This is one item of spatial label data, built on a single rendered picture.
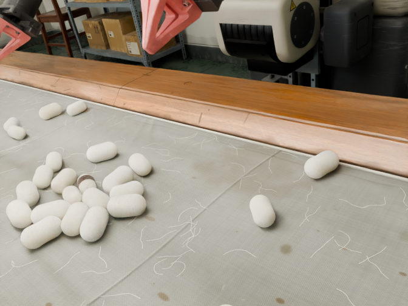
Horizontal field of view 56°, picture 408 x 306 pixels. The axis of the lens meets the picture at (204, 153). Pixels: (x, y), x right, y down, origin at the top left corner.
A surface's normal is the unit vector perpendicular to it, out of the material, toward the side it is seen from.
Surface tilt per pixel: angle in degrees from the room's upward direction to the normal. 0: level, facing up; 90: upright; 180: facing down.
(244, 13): 98
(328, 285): 0
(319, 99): 0
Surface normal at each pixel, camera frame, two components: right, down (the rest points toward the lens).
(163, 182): -0.17, -0.85
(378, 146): -0.57, -0.26
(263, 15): -0.66, 0.58
